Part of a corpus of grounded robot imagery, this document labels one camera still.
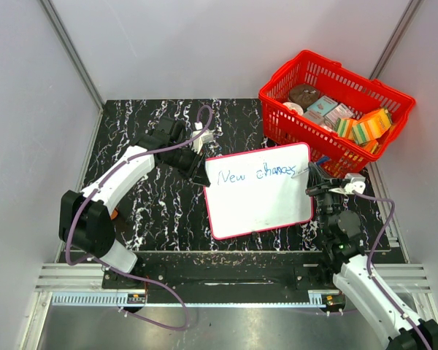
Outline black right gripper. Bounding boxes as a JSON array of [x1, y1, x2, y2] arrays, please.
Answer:
[[304, 163, 345, 235]]

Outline white blue whiteboard marker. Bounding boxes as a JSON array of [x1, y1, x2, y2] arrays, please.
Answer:
[[291, 155, 331, 179]]

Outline pink framed whiteboard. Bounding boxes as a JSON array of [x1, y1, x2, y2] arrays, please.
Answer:
[[204, 143, 313, 240]]

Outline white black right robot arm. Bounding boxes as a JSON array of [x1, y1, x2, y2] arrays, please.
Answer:
[[305, 162, 438, 349]]

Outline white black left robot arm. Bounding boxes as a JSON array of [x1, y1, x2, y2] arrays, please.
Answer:
[[58, 117, 214, 289]]

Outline yellow green sponge pack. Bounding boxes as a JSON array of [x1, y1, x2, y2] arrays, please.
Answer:
[[334, 118, 357, 141]]

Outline red plastic shopping basket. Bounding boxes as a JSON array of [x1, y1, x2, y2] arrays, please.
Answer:
[[258, 50, 415, 177]]

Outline pink white small box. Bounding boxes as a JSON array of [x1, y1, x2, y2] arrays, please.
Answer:
[[323, 104, 354, 128]]

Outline orange sponge pack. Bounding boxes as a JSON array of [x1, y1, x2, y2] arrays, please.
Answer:
[[351, 108, 392, 144]]

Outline teal small box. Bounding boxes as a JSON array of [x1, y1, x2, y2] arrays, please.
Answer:
[[307, 96, 338, 116]]

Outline white tape roll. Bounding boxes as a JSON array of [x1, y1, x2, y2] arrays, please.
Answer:
[[283, 101, 304, 115]]

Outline brown round item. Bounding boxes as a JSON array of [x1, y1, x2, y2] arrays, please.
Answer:
[[288, 84, 320, 109]]

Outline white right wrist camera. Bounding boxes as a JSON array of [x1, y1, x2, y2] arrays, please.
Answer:
[[344, 173, 366, 195]]

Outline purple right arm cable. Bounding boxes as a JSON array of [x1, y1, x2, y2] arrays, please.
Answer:
[[356, 192, 435, 350]]

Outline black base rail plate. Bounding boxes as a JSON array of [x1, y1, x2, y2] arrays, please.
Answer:
[[101, 251, 362, 292]]

